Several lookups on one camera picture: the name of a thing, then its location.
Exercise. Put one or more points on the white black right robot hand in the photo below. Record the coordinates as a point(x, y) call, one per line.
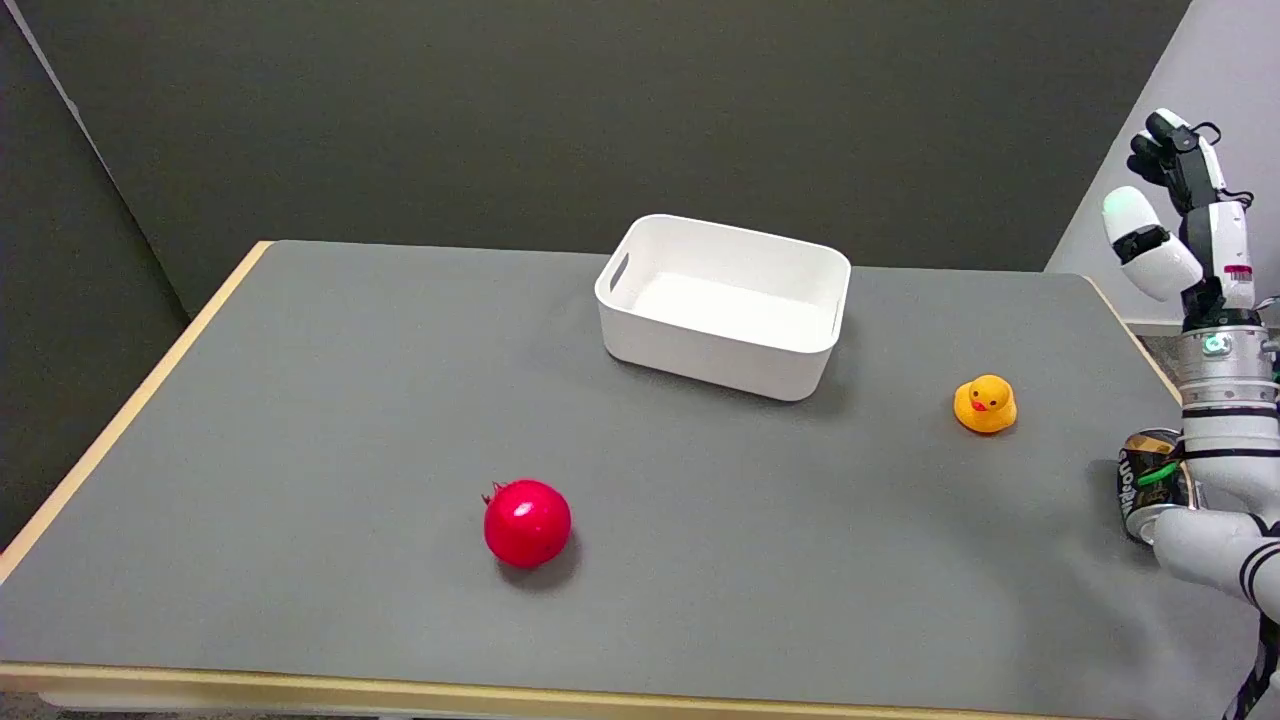
point(1218, 240)

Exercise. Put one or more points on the yellow rubber duck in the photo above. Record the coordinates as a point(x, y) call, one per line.
point(985, 404)

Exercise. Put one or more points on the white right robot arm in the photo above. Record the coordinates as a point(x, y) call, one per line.
point(1228, 420)

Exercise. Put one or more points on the dark drink can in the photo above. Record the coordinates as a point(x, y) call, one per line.
point(1148, 486)

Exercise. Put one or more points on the white plastic storage bin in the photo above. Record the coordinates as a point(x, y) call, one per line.
point(722, 306)

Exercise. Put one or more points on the grey table mat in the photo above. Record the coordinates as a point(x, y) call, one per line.
point(600, 480)

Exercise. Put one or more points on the red pomegranate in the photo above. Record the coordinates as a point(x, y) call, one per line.
point(527, 523)

